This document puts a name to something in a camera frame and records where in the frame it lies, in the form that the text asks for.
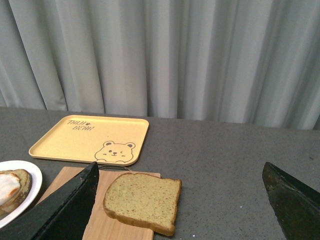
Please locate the metal board handle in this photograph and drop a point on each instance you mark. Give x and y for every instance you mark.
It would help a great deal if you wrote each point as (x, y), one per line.
(114, 168)

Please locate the yellow bear tray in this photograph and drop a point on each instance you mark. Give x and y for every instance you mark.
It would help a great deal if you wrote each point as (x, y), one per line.
(115, 141)

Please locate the bamboo cutting board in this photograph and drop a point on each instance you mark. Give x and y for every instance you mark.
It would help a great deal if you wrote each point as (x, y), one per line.
(103, 224)

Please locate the white round plate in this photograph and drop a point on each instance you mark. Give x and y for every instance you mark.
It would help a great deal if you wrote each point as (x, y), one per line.
(37, 179)

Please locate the bread slice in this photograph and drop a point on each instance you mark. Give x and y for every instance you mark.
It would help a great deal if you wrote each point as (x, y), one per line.
(144, 200)
(25, 180)

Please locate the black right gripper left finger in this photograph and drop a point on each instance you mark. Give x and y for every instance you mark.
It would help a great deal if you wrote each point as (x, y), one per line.
(63, 215)

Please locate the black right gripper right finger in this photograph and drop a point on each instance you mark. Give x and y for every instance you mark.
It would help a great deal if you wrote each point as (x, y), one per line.
(295, 204)

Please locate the grey curtain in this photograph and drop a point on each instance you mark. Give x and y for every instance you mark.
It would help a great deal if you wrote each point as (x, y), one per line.
(235, 61)

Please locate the white egg filling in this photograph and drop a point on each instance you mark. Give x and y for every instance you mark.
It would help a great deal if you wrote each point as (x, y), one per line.
(9, 186)

